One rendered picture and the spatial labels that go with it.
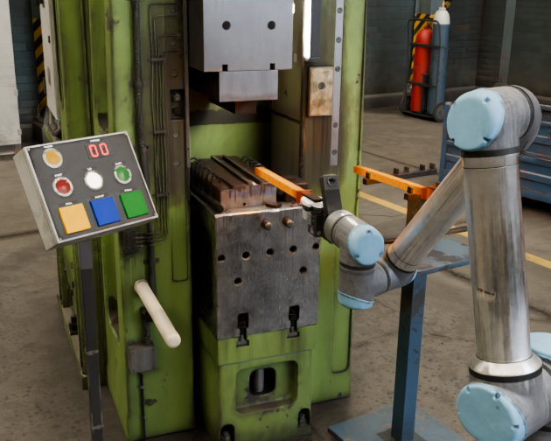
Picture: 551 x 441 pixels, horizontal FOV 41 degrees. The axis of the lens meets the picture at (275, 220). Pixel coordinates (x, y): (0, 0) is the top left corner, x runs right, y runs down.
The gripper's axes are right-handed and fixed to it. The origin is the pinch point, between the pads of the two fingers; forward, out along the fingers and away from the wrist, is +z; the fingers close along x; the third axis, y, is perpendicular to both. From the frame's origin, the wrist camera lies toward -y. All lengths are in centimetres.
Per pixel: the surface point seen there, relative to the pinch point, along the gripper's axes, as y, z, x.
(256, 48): -37, 42, 0
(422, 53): 41, 631, 442
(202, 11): -48, 43, -17
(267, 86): -24.6, 42.1, 3.8
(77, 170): -6, 26, -60
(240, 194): 10.8, 41.4, -5.7
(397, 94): 108, 727, 467
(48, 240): 10, 16, -70
